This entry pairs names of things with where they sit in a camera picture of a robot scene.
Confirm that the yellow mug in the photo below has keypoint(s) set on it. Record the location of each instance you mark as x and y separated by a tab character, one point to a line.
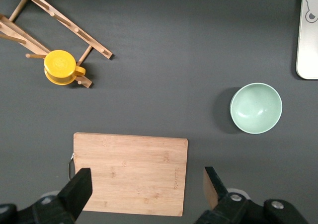
59	66

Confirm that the beige bear print tray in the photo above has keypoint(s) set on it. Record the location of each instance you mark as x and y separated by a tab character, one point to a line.
308	47

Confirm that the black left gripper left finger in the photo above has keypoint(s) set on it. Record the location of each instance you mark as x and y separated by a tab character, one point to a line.
74	196

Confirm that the wooden cutting board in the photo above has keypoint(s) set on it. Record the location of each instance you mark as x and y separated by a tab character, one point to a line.
134	169

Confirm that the light green bowl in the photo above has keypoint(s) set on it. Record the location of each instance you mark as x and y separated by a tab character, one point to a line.
256	108

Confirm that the wooden peg drying rack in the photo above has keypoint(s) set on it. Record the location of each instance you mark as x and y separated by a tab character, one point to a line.
62	20

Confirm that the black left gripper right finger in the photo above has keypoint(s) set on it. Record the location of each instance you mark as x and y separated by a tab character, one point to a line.
218	199

